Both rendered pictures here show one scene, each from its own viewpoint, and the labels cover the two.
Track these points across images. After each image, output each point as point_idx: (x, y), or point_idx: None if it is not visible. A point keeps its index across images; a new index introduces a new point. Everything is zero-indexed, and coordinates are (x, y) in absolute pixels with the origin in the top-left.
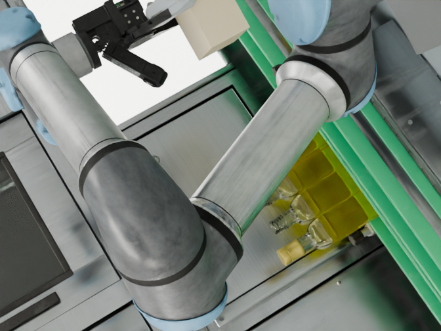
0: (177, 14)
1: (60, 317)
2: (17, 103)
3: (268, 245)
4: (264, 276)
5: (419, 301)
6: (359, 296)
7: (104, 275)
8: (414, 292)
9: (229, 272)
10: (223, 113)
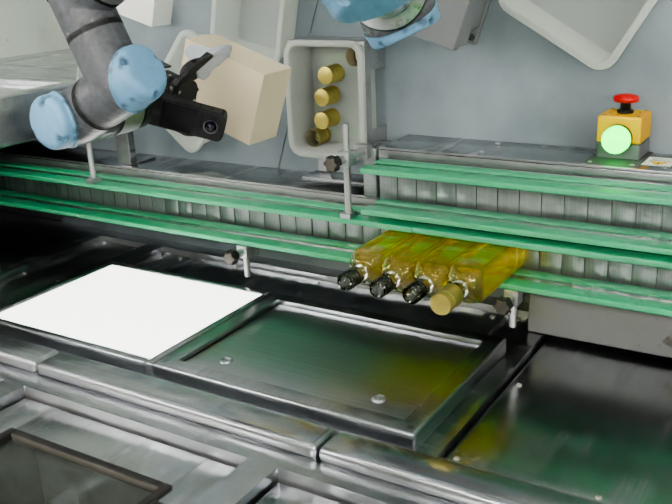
0: (217, 60)
1: None
2: (69, 113)
3: (413, 370)
4: (429, 388)
5: (616, 369)
6: (551, 386)
7: (218, 474)
8: (604, 366)
9: None
10: (283, 317)
